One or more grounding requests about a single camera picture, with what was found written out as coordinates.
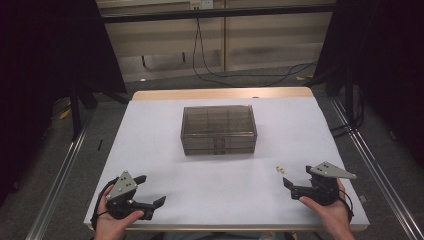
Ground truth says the black horizontal bar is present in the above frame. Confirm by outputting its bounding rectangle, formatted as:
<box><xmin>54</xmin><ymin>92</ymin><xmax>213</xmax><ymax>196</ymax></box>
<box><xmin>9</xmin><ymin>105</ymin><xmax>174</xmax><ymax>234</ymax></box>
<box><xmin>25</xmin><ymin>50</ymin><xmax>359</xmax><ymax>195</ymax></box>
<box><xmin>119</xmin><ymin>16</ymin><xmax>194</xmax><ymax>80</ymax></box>
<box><xmin>100</xmin><ymin>3</ymin><xmax>338</xmax><ymax>24</ymax></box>

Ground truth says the black floor cable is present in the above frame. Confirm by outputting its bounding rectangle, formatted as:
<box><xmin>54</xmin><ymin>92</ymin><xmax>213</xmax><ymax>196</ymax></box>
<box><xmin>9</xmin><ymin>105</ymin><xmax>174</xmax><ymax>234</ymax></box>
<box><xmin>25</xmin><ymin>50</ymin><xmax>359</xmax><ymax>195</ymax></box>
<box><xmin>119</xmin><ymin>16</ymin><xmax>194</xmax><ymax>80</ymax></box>
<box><xmin>229</xmin><ymin>59</ymin><xmax>319</xmax><ymax>88</ymax></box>

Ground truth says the black curtain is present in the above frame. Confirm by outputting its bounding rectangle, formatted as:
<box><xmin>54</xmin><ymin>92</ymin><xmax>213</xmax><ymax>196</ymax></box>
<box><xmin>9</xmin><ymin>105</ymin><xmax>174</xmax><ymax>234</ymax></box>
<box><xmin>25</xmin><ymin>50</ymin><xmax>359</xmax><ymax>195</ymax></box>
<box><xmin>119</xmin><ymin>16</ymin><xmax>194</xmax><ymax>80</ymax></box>
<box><xmin>313</xmin><ymin>0</ymin><xmax>424</xmax><ymax>168</ymax></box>
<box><xmin>0</xmin><ymin>0</ymin><xmax>128</xmax><ymax>208</ymax></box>

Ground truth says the black metal stand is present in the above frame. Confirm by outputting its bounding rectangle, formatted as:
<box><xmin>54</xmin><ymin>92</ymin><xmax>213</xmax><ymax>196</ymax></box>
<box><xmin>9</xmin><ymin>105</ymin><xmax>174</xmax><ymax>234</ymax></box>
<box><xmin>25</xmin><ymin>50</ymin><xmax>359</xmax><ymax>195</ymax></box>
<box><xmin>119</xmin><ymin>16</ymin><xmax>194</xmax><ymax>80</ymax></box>
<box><xmin>68</xmin><ymin>78</ymin><xmax>131</xmax><ymax>142</ymax></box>
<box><xmin>304</xmin><ymin>66</ymin><xmax>366</xmax><ymax>138</ymax></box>

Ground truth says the smoky transparent drawer box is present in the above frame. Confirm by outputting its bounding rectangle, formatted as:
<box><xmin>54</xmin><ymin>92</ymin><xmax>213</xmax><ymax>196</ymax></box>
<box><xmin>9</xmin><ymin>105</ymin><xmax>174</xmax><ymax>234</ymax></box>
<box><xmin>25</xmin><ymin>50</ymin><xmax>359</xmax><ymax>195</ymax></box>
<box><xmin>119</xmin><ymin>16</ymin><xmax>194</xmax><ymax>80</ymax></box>
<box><xmin>180</xmin><ymin>104</ymin><xmax>258</xmax><ymax>157</ymax></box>

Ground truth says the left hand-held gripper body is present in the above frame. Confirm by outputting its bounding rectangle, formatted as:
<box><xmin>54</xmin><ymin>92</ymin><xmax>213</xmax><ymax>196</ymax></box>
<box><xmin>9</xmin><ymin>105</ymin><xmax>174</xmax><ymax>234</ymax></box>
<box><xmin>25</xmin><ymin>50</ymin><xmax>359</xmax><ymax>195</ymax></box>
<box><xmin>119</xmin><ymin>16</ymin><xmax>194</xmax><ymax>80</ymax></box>
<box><xmin>105</xmin><ymin>170</ymin><xmax>150</xmax><ymax>221</ymax></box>

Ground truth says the person's left hand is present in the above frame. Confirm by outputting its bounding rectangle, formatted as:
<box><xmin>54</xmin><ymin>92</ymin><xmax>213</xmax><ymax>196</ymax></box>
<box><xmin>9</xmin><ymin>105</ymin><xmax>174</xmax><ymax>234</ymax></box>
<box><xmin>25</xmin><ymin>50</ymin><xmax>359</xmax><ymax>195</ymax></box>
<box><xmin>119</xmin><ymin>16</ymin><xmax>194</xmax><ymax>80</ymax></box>
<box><xmin>94</xmin><ymin>193</ymin><xmax>145</xmax><ymax>240</ymax></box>

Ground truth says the black hanging wall cable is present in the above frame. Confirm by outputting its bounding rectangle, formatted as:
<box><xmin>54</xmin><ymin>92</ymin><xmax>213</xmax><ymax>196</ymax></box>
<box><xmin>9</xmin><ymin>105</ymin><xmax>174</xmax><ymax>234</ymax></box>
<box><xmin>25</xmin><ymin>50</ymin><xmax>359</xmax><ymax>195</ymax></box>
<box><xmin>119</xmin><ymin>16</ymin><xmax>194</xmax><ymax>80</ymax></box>
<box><xmin>191</xmin><ymin>17</ymin><xmax>234</xmax><ymax>88</ymax></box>

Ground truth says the metal floor rail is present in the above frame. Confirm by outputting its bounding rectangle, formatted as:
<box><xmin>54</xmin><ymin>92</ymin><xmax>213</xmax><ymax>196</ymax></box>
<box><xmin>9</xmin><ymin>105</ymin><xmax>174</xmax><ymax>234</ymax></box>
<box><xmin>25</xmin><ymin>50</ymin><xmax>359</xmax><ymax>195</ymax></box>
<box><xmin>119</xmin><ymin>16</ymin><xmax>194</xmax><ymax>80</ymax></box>
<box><xmin>25</xmin><ymin>109</ymin><xmax>96</xmax><ymax>240</ymax></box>
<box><xmin>329</xmin><ymin>96</ymin><xmax>424</xmax><ymax>240</ymax></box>

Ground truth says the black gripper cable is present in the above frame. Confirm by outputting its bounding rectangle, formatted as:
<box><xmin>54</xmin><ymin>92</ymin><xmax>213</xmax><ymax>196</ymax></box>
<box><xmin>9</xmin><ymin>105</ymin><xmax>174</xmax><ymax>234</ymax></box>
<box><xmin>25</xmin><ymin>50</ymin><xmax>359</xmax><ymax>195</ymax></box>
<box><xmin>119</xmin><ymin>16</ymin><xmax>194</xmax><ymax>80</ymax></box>
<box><xmin>339</xmin><ymin>189</ymin><xmax>354</xmax><ymax>224</ymax></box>
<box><xmin>90</xmin><ymin>177</ymin><xmax>120</xmax><ymax>231</ymax></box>

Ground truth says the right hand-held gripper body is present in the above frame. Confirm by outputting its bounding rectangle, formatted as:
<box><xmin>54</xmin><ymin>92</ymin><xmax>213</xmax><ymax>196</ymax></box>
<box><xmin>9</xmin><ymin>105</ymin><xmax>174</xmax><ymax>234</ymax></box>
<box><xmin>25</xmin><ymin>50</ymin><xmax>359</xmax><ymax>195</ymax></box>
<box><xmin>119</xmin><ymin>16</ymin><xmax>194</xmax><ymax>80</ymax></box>
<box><xmin>309</xmin><ymin>161</ymin><xmax>358</xmax><ymax>206</ymax></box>

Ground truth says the person's right hand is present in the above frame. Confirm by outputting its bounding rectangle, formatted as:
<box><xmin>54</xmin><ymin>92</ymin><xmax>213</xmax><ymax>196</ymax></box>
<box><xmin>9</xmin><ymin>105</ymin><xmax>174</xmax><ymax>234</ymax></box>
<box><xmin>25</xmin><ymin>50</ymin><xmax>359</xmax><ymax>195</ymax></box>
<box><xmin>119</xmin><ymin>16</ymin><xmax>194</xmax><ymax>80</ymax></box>
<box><xmin>298</xmin><ymin>178</ymin><xmax>355</xmax><ymax>240</ymax></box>

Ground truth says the white wall socket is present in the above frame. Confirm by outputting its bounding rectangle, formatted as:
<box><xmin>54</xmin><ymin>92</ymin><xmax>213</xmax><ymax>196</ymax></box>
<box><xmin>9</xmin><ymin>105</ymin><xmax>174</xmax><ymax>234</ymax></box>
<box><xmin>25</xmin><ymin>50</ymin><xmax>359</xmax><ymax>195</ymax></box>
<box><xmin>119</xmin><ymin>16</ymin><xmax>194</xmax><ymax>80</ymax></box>
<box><xmin>189</xmin><ymin>0</ymin><xmax>214</xmax><ymax>10</ymax></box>

